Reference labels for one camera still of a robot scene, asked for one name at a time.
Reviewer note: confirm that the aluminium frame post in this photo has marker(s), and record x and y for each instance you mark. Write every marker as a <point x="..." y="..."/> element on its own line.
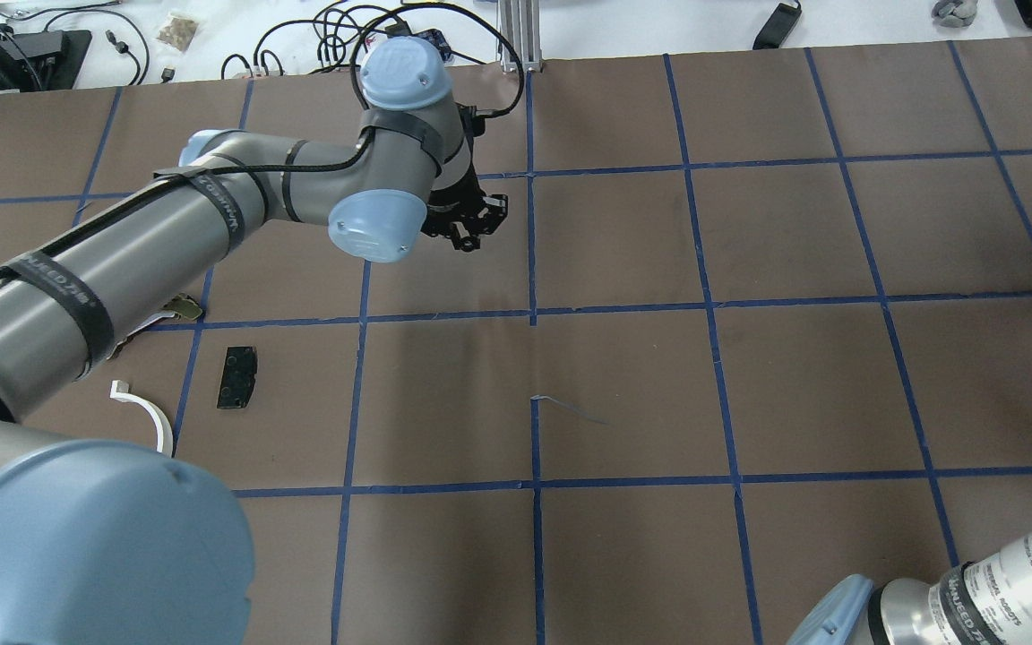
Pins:
<point x="520" y="25"/>

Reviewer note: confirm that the brown paper table cover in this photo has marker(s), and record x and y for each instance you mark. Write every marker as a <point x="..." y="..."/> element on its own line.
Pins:
<point x="756" y="321"/>

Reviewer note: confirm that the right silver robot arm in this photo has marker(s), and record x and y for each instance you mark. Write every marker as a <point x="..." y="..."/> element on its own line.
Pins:
<point x="978" y="602"/>

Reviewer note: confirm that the green curved brake shoe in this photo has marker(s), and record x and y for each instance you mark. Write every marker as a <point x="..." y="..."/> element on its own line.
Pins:
<point x="181" y="307"/>

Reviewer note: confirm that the black power adapter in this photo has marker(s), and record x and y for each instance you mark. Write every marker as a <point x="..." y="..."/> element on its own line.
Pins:
<point x="778" y="26"/>

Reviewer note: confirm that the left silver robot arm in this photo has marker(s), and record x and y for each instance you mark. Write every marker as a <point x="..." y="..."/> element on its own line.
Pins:
<point x="108" y="542"/>

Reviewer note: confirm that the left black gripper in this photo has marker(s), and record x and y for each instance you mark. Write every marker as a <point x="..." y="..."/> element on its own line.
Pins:
<point x="455" y="202"/>

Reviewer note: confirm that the black brake pad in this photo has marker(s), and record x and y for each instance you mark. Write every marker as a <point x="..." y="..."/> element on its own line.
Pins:
<point x="237" y="381"/>

